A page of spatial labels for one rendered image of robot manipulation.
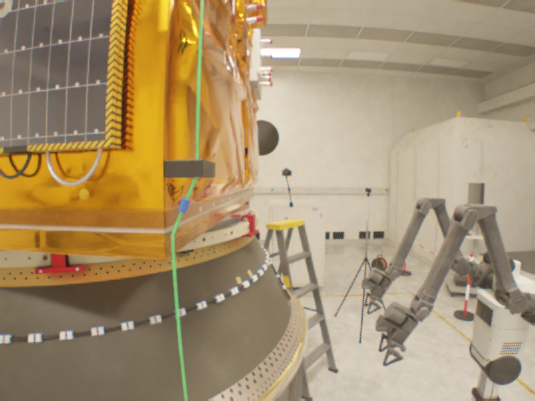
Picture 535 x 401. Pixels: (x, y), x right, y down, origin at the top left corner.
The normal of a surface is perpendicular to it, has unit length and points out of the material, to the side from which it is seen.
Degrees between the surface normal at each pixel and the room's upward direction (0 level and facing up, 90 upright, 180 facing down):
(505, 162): 90
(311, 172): 90
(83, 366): 62
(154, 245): 90
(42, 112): 90
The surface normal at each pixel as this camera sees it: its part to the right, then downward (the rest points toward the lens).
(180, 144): 0.75, 0.06
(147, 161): 0.16, 0.07
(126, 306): 0.51, -0.42
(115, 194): -0.02, 0.20
